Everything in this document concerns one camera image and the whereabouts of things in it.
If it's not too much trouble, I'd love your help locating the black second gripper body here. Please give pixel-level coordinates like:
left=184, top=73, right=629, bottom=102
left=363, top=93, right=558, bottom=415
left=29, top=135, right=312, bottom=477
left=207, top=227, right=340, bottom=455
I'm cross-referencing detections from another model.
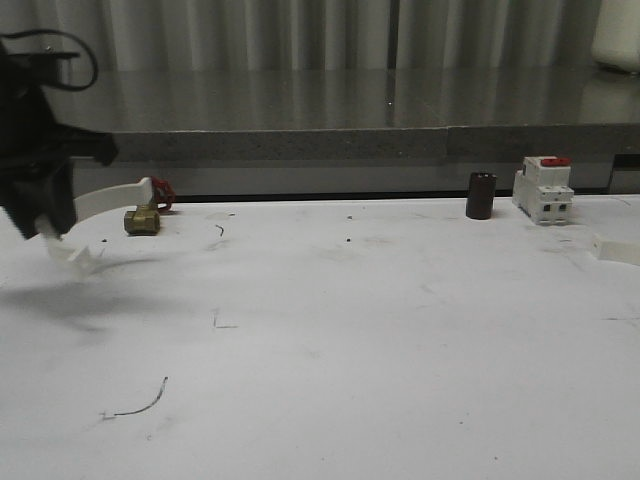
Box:
left=0, top=37, right=119, bottom=211

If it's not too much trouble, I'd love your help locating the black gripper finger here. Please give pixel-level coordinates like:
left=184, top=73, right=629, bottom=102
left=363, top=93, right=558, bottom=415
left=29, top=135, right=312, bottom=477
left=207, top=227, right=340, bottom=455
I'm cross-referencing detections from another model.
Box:
left=1, top=160, right=77, bottom=239

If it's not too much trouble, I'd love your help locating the white half pipe clamp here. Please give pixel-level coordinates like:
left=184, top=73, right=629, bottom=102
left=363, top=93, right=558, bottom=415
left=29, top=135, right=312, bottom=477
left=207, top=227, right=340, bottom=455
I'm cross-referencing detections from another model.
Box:
left=35, top=177, right=154, bottom=279

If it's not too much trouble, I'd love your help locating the brass valve red handwheel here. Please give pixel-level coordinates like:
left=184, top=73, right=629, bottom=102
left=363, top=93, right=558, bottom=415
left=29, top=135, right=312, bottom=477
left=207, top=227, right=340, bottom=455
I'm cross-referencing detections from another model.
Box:
left=124, top=177, right=176, bottom=236

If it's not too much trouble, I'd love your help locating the grey stone countertop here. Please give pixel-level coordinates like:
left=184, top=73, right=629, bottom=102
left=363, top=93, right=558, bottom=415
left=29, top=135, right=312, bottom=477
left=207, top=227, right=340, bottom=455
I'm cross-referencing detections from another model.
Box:
left=48, top=67, right=639, bottom=200

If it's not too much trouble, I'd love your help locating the dark brown cylinder coupling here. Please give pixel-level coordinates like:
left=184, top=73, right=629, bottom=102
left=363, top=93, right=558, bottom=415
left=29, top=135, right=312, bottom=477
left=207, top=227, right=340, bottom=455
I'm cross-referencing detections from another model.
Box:
left=465, top=172, right=497, bottom=220

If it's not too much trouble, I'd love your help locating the white container in background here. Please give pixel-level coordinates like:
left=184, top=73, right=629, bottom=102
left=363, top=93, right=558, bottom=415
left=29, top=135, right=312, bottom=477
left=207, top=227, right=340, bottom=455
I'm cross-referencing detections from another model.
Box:
left=591, top=0, right=639, bottom=74

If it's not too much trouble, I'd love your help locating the white circuit breaker red switch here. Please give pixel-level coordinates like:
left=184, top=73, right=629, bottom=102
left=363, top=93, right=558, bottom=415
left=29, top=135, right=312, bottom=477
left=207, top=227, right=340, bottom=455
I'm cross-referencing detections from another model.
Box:
left=512, top=155, right=574, bottom=226

